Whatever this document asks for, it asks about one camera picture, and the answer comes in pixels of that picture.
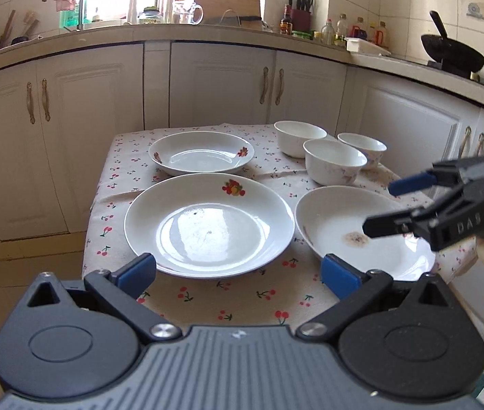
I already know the white stained plate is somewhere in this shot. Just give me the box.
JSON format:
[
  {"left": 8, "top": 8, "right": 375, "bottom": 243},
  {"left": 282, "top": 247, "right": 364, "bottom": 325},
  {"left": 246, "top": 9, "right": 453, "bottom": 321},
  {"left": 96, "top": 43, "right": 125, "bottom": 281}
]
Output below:
[{"left": 295, "top": 186, "right": 435, "bottom": 281}]

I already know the small white bowl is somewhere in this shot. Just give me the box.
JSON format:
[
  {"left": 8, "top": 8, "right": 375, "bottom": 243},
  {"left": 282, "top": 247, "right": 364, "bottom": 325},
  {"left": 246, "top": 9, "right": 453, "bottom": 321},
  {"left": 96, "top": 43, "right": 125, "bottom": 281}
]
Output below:
[{"left": 337, "top": 132, "right": 387, "bottom": 169}]

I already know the large white fruit-pattern plate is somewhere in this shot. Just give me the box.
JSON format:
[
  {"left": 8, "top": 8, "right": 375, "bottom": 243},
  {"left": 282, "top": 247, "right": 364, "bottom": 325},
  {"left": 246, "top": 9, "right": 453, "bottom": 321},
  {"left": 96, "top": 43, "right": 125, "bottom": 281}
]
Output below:
[{"left": 124, "top": 173, "right": 295, "bottom": 278}]

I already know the medium white fruit-pattern plate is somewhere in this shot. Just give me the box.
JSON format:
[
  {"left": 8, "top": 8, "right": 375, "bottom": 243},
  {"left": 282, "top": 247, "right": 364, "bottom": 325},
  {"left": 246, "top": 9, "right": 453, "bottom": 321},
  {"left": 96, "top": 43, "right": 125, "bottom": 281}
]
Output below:
[{"left": 148, "top": 131, "right": 255, "bottom": 176}]

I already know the black wok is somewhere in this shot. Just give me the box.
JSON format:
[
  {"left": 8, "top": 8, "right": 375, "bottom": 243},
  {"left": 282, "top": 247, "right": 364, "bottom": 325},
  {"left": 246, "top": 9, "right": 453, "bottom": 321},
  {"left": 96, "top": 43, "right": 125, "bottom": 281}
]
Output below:
[{"left": 420, "top": 10, "right": 484, "bottom": 79}]

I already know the white tray on counter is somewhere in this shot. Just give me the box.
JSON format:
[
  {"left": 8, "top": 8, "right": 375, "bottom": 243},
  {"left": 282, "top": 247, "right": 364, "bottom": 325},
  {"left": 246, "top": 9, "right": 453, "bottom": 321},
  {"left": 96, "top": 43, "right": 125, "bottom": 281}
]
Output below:
[{"left": 346, "top": 37, "right": 391, "bottom": 56}]

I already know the oil bottle clear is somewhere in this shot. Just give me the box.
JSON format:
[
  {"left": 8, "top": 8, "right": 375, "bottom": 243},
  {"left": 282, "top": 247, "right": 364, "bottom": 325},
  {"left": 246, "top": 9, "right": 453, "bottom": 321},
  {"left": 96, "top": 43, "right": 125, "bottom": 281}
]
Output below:
[{"left": 334, "top": 13, "right": 348, "bottom": 47}]

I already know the white cabinet door left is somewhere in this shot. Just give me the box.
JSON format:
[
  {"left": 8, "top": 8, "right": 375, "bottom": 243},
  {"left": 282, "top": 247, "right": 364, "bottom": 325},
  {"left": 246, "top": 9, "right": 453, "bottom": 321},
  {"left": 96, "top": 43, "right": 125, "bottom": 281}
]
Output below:
[{"left": 0, "top": 44, "right": 144, "bottom": 241}]

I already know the white cabinet door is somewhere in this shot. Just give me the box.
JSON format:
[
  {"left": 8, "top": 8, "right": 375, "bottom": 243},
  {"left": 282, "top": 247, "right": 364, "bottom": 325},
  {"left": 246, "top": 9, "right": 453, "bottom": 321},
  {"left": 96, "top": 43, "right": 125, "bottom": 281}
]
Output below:
[
  {"left": 169, "top": 43, "right": 275, "bottom": 127},
  {"left": 0, "top": 44, "right": 144, "bottom": 241}
]

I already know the red knife block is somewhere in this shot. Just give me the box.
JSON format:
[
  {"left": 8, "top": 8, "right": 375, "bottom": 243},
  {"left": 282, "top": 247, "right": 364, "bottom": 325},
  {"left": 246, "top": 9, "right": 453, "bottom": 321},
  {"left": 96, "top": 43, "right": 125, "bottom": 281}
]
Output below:
[{"left": 288, "top": 0, "right": 314, "bottom": 31}]

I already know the dark sauce bottle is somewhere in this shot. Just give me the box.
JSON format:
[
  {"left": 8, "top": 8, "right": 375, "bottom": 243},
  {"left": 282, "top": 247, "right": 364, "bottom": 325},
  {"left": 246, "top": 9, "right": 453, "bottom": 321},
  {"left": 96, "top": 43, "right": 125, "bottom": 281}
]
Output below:
[{"left": 279, "top": 5, "right": 293, "bottom": 36}]

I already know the white cabinet door middle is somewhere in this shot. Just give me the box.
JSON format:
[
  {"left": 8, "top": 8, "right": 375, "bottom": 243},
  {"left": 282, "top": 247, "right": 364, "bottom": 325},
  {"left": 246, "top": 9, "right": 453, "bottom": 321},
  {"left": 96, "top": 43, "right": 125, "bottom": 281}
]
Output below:
[{"left": 169, "top": 43, "right": 275, "bottom": 127}]

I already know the chrome sink faucet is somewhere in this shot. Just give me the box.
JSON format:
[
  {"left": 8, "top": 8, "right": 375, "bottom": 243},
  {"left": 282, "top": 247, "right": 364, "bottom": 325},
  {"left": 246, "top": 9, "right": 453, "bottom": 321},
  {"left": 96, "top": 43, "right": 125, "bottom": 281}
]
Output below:
[{"left": 42, "top": 0, "right": 84, "bottom": 31}]

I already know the wooden cutting board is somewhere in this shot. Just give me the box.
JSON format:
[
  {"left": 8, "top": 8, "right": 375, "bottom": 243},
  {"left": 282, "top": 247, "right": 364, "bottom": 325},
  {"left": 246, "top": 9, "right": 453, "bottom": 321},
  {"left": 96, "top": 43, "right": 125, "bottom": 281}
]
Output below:
[{"left": 195, "top": 0, "right": 262, "bottom": 31}]

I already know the glass mug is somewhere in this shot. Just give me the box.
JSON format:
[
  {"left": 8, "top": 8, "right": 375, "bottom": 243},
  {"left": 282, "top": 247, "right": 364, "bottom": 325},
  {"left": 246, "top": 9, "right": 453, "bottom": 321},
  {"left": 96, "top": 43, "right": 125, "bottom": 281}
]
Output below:
[{"left": 177, "top": 2, "right": 204, "bottom": 25}]

